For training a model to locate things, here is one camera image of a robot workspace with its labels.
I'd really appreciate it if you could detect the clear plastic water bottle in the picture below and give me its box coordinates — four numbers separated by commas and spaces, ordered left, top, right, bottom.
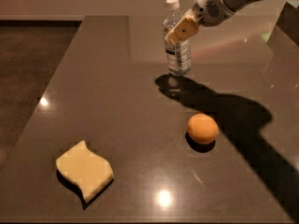
163, 0, 192, 76

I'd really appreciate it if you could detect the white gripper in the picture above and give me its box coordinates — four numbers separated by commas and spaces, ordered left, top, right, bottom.
165, 0, 235, 46

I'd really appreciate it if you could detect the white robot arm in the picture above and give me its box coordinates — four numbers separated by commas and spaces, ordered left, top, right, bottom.
165, 0, 261, 45

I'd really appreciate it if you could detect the yellow wavy sponge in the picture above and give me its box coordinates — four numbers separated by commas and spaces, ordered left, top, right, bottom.
56, 140, 114, 203

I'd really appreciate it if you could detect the orange fruit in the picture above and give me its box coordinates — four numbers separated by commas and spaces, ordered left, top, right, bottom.
187, 114, 219, 145

